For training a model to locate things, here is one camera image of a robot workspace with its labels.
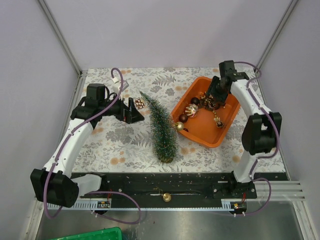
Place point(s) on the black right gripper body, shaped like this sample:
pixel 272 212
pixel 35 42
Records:
pixel 219 94

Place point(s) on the aluminium frame post left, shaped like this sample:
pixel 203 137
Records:
pixel 53 23

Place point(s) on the small green christmas tree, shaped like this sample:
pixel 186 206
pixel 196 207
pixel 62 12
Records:
pixel 164 134

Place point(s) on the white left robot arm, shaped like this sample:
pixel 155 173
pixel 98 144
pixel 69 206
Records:
pixel 53 184

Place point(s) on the orange plastic tub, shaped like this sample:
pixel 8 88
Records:
pixel 202 128

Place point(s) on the large gold striped bauble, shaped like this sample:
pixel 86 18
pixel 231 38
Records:
pixel 191 110

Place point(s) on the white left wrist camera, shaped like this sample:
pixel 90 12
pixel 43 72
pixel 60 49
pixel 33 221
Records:
pixel 117 85

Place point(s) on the grey slotted cable duct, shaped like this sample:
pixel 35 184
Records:
pixel 130 206

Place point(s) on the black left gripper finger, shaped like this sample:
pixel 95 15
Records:
pixel 134 117
pixel 131 105

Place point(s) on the green plastic crate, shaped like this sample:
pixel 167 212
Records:
pixel 113 233

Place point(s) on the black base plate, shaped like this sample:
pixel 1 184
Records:
pixel 186 189

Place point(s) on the brown pine cone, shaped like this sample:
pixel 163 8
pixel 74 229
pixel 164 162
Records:
pixel 139 103

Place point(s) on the gold and brown ornament pile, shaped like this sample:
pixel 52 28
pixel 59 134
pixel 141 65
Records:
pixel 210 104

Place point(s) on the gold round ornament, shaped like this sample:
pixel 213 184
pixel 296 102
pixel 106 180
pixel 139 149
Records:
pixel 166 197

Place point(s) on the floral patterned table mat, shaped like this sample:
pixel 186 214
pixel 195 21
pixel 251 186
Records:
pixel 115 146

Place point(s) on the small gold bauble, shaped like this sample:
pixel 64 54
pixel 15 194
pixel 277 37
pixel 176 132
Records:
pixel 179 125

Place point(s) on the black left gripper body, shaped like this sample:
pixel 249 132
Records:
pixel 118 110

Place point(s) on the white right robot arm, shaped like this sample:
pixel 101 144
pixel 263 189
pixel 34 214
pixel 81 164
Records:
pixel 261 135

